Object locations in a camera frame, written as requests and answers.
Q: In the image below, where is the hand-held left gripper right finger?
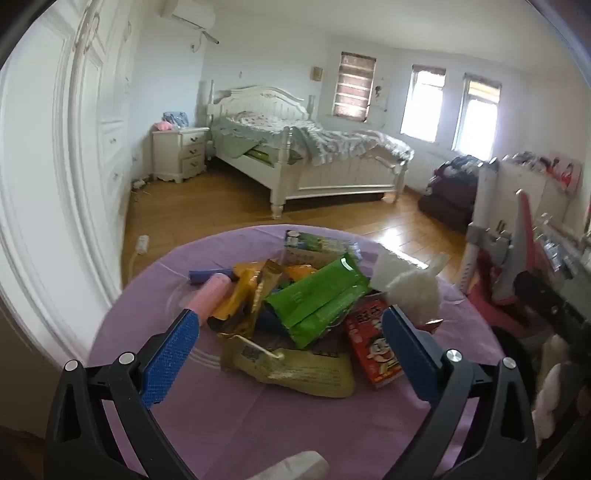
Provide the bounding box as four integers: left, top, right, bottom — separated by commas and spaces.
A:
381, 305, 539, 480

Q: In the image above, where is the pink roll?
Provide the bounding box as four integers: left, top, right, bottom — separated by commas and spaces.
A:
187, 273, 235, 319

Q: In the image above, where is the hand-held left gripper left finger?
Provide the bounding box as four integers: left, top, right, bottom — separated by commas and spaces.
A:
45, 308, 200, 480

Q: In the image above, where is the bright window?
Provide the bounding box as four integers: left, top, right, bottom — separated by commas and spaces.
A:
399, 65, 446, 144
451, 73, 502, 155

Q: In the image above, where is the white nightstand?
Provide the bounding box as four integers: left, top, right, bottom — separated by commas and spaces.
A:
151, 127, 211, 183

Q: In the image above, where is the brown stick packet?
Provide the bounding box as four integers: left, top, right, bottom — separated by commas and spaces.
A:
240, 259, 283, 337

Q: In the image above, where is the green and white packet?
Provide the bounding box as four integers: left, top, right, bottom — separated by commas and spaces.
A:
283, 229, 361, 271

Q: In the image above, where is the white tissue ball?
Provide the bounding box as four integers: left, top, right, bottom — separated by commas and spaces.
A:
385, 268, 441, 328

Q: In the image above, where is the red milk carton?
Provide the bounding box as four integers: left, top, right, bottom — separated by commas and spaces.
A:
344, 298, 404, 391

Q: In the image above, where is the pink and white chair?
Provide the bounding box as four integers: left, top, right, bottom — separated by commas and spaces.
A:
466, 189, 539, 315

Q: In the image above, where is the beige snack packet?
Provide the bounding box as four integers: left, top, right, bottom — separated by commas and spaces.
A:
218, 333, 356, 398

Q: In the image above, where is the green wet wipe packet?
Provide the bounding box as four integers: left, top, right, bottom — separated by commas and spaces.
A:
263, 254, 371, 350

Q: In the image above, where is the pale floral quilt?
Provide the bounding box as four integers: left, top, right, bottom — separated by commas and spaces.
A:
217, 111, 415, 167

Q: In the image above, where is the pile of dark bags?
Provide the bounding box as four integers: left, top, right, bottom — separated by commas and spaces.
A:
418, 154, 490, 232

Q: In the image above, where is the purple tablecloth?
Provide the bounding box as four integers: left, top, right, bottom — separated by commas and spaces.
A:
88, 224, 509, 480

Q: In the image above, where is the white bed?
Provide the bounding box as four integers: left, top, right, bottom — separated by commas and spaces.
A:
205, 79, 416, 220

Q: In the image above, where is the blue purple tube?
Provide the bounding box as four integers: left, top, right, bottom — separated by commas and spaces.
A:
188, 268, 234, 287

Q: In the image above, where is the white crumpled tissue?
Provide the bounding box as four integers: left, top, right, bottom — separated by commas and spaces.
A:
370, 253, 451, 291

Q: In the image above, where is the white cabinet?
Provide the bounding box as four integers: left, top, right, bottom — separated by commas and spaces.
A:
471, 159, 578, 278

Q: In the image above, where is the blue packet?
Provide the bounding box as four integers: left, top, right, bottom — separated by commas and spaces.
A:
259, 305, 291, 335

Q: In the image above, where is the window with brown blind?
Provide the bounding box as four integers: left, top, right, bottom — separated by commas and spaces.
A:
333, 52, 377, 123

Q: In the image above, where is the white wardrobe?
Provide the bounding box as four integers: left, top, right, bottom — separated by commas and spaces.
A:
0, 0, 139, 352

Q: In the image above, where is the white air conditioner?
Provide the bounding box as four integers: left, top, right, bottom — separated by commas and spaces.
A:
161, 0, 217, 29

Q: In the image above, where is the yellow orange snack packet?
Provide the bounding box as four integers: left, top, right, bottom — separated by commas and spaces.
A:
208, 262, 266, 321

